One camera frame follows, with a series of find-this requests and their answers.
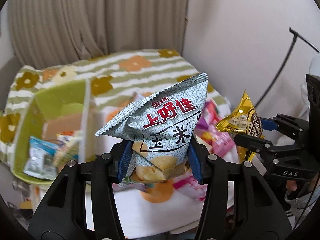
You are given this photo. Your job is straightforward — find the yellow white snack packet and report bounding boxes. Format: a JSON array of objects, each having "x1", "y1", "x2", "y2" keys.
[{"x1": 52, "y1": 130, "x2": 84, "y2": 167}]

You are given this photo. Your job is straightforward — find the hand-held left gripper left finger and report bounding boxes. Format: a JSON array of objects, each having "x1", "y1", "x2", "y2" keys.
[{"x1": 27, "y1": 140, "x2": 133, "y2": 240}]

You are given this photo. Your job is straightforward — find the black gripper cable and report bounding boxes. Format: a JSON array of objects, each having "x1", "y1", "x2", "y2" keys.
[{"x1": 297, "y1": 177, "x2": 317, "y2": 219}]

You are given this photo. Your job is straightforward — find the gold snack packet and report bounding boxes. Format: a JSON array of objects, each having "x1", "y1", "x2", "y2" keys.
[{"x1": 215, "y1": 89, "x2": 265, "y2": 165}]

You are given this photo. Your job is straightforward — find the person's right forearm grey sleeve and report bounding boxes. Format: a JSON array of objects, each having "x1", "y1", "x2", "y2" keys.
[{"x1": 285, "y1": 176, "x2": 320, "y2": 219}]

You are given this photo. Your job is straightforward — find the red snack packet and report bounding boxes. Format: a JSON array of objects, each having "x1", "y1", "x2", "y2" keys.
[{"x1": 205, "y1": 99, "x2": 222, "y2": 122}]

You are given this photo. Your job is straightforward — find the purple pink snack packet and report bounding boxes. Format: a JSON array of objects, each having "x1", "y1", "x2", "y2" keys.
[{"x1": 195, "y1": 110, "x2": 218, "y2": 145}]

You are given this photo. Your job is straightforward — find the white fruit-print blanket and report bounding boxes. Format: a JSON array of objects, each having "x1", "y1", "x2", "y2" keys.
[{"x1": 85, "y1": 100, "x2": 250, "y2": 233}]

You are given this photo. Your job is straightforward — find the pink white snack packet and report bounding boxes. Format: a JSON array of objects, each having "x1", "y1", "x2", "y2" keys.
[{"x1": 172, "y1": 172, "x2": 208, "y2": 202}]

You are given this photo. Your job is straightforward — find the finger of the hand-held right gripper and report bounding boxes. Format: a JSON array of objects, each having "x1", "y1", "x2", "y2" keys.
[
  {"x1": 259, "y1": 114, "x2": 311, "y2": 141},
  {"x1": 234, "y1": 132, "x2": 275, "y2": 160}
]

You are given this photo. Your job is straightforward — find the grey speckled chip bag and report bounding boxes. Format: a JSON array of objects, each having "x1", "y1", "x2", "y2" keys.
[{"x1": 95, "y1": 72, "x2": 209, "y2": 188}]

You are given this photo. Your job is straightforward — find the beige curtain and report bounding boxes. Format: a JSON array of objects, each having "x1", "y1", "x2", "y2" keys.
[{"x1": 7, "y1": 0, "x2": 191, "y2": 68}]

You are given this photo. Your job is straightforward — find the green cardboard box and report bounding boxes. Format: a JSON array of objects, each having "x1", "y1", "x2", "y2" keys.
[{"x1": 11, "y1": 79, "x2": 97, "y2": 186}]

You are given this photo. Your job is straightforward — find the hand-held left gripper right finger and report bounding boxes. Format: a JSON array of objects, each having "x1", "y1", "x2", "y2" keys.
[{"x1": 187, "y1": 142, "x2": 292, "y2": 240}]

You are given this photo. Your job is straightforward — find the blue white snack packet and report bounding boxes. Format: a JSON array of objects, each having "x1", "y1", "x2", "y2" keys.
[{"x1": 23, "y1": 136, "x2": 60, "y2": 181}]

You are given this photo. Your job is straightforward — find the person's right hand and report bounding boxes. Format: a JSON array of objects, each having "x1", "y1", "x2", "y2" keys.
[{"x1": 285, "y1": 180, "x2": 299, "y2": 193}]

